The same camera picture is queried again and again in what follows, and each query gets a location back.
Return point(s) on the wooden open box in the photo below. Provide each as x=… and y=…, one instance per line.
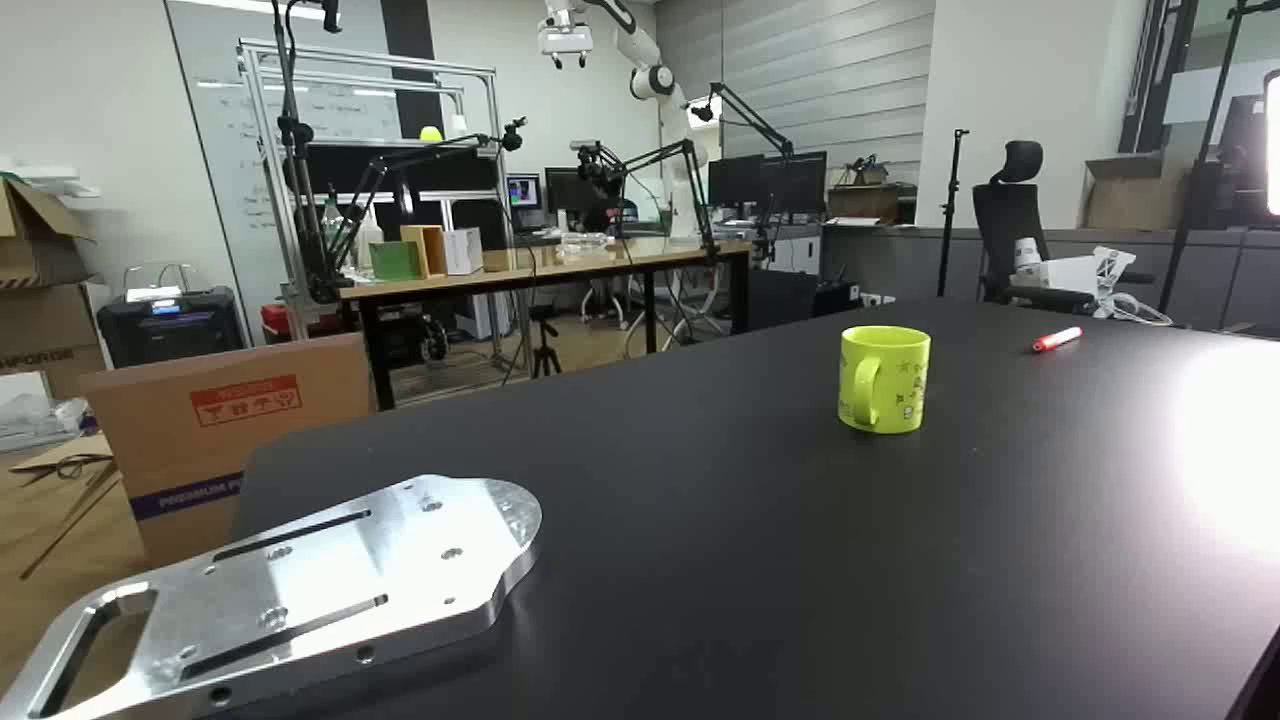
x=427, y=249

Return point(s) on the long wooden desk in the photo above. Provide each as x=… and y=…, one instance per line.
x=534, y=264

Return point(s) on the cardboard box with red label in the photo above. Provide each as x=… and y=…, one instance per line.
x=202, y=443

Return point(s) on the yellow ball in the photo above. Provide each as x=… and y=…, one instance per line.
x=430, y=135

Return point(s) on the small black tripod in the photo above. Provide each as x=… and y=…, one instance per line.
x=545, y=347

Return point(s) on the red marker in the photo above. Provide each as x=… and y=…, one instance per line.
x=1052, y=342

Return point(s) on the black light stand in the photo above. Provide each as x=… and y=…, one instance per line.
x=1206, y=147

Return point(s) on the white ceiling projector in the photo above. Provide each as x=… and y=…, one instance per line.
x=567, y=40

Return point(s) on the open brown cardboard box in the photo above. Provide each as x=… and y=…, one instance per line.
x=41, y=295

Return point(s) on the green box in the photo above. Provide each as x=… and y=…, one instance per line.
x=394, y=262

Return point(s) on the metal frame rack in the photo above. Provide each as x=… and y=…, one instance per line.
x=373, y=63

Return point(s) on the bright light panel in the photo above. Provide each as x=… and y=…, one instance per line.
x=1273, y=140

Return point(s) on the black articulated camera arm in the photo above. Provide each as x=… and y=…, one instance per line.
x=643, y=163

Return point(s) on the white box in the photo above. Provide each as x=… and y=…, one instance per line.
x=460, y=249

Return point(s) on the tall black tripod stand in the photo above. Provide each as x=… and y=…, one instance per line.
x=291, y=135

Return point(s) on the black computer monitor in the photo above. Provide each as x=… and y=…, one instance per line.
x=765, y=181

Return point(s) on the black printer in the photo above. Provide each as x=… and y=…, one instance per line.
x=164, y=328

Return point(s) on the yellow-green mug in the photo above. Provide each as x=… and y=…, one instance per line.
x=897, y=382

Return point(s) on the whiteboard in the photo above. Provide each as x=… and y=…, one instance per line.
x=221, y=163

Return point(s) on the potted plant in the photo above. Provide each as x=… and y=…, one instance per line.
x=864, y=171

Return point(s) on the aluminium mounting plate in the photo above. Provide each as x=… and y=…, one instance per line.
x=333, y=587

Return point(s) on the thin black pole stand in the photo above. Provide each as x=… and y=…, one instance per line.
x=949, y=215

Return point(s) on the plain brown cardboard box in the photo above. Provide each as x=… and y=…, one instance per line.
x=1125, y=192

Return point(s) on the black office chair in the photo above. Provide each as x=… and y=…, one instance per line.
x=1007, y=221

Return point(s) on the white plastic device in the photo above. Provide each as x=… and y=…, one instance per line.
x=1083, y=274

